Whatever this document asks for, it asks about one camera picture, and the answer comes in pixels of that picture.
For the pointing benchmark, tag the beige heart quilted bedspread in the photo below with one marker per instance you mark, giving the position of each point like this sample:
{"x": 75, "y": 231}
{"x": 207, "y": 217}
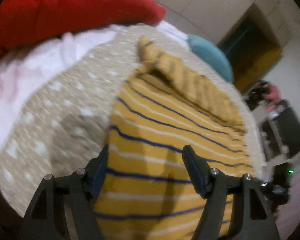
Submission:
{"x": 62, "y": 124}

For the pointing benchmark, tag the white bed sheet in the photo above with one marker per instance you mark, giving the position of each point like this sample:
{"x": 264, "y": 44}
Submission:
{"x": 23, "y": 71}

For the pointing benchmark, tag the yellow striped knit sweater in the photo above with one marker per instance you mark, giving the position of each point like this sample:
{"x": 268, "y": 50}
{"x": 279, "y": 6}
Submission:
{"x": 163, "y": 106}

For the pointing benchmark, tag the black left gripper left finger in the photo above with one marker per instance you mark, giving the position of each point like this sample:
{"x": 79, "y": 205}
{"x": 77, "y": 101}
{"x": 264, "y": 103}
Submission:
{"x": 58, "y": 197}

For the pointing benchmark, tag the beige wardrobe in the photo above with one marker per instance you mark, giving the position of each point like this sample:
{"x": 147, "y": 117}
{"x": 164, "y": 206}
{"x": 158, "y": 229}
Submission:
{"x": 216, "y": 19}

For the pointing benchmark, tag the teal pillow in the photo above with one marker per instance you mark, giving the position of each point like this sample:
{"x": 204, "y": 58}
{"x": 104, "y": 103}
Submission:
{"x": 212, "y": 55}

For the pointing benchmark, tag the red floral duvet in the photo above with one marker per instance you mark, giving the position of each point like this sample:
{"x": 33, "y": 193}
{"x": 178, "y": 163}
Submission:
{"x": 25, "y": 22}

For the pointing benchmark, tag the black television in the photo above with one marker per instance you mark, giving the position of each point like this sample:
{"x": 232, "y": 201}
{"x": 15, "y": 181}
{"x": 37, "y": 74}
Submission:
{"x": 289, "y": 129}

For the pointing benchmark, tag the cluttered clothes rack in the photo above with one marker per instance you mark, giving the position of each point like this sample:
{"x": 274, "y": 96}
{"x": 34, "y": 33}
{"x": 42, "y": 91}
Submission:
{"x": 263, "y": 94}

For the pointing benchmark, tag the brown wooden door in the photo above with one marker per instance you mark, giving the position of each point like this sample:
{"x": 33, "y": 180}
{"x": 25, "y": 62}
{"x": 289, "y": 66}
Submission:
{"x": 250, "y": 53}

